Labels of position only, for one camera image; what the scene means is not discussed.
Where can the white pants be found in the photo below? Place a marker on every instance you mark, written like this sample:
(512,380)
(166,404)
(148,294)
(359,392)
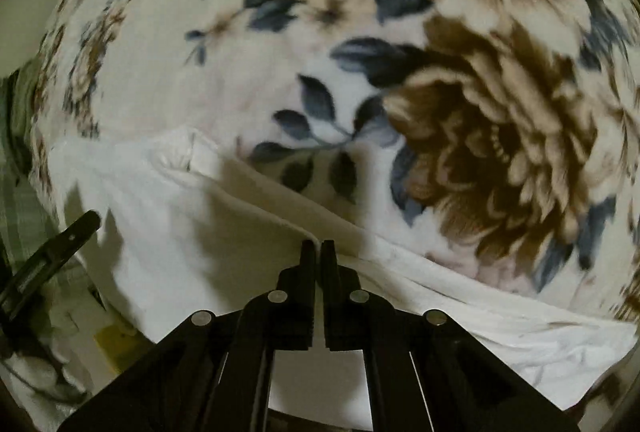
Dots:
(187,227)

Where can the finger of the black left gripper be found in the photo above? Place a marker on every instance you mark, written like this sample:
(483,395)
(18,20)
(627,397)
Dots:
(45,263)

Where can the green checked cloth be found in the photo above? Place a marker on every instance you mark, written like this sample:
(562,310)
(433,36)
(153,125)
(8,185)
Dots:
(25,224)

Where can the yellow box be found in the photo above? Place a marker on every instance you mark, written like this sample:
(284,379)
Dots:
(121,347)

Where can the floral fleece blanket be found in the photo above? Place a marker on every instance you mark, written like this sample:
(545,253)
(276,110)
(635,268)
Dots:
(498,138)

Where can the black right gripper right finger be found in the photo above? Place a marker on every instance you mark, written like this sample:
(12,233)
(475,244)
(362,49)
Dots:
(353,318)

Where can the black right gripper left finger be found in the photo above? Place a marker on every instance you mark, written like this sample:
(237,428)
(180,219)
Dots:
(282,319)

